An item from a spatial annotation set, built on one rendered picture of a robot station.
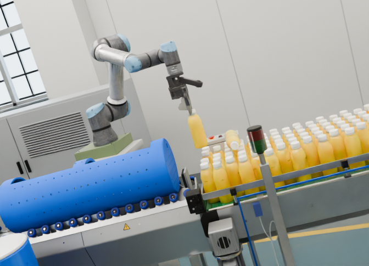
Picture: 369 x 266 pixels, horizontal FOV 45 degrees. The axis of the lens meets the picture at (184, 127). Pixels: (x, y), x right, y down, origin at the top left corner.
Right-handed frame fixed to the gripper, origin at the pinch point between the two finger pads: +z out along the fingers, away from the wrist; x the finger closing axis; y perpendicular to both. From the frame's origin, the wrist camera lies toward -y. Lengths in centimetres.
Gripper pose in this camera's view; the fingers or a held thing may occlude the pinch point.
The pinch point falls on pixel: (191, 111)
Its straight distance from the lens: 220.4
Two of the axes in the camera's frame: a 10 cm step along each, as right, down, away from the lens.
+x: -0.7, 2.3, -9.7
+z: 2.8, 9.4, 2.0
